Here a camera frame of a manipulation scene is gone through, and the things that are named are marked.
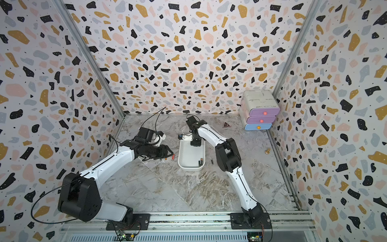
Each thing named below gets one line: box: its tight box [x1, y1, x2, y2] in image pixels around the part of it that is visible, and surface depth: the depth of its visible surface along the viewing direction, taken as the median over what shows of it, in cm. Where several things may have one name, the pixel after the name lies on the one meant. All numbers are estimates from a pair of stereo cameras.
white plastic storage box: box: [177, 139, 206, 172], surface depth 97 cm
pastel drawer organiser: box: [239, 89, 281, 131], surface depth 105 cm
